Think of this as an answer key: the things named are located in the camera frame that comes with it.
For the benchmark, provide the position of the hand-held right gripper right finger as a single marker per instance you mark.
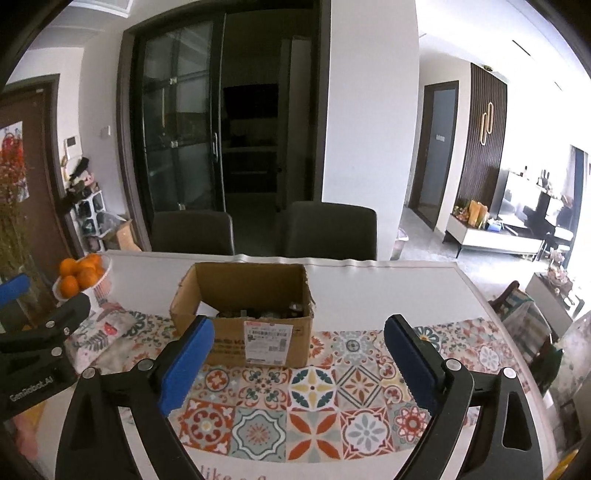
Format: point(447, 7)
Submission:
point(411, 364)

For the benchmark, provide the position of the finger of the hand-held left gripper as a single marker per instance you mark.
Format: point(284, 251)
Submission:
point(60, 318)
point(13, 290)

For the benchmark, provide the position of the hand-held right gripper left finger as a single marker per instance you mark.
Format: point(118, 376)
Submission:
point(184, 369)

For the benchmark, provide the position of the brown cardboard box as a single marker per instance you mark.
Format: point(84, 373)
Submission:
point(231, 341)

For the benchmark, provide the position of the orange fruit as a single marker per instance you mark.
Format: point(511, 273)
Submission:
point(68, 286)
point(88, 278)
point(93, 261)
point(69, 268)

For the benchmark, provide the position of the floral print cloth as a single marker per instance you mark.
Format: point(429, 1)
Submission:
point(111, 332)

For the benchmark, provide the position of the white fruit basket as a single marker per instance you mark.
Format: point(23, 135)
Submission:
point(104, 284)

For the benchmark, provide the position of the dried red berry branches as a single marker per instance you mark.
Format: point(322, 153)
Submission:
point(9, 230)

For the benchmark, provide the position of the patterned tile print tablecloth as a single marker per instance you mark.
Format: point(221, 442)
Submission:
point(323, 392)

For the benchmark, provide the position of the white shoe shelf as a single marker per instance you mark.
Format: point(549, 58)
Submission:
point(90, 221)

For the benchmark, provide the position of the cardboard box on floor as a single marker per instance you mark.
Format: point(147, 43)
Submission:
point(123, 236)

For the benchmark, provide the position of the clear waste bin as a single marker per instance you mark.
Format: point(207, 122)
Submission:
point(400, 243)

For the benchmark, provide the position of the striped cushion chair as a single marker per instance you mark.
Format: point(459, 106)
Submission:
point(526, 323)

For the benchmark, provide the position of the brown entrance door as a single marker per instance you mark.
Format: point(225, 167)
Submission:
point(41, 161)

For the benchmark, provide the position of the dark grey dining chair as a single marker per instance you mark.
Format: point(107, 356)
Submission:
point(191, 233)
point(328, 230)

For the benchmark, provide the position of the white low cabinet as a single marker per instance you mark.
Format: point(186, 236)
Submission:
point(489, 240)

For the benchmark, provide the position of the white intercom panel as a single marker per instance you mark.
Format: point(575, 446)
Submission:
point(70, 146)

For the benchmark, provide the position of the small side table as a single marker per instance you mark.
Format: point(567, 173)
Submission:
point(554, 300)

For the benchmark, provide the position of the yellow boxes on cabinet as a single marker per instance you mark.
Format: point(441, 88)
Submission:
point(478, 213)

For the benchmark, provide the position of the grey interior door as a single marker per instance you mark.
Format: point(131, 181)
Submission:
point(436, 157)

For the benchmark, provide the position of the dark glass sliding door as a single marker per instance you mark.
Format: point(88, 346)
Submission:
point(180, 115)

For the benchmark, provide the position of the red wall poster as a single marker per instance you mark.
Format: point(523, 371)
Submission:
point(11, 161)

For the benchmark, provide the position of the dark slatted wall panel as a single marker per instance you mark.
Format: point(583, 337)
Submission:
point(485, 184)

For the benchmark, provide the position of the gold wall ornament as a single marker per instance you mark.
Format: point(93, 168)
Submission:
point(485, 124)

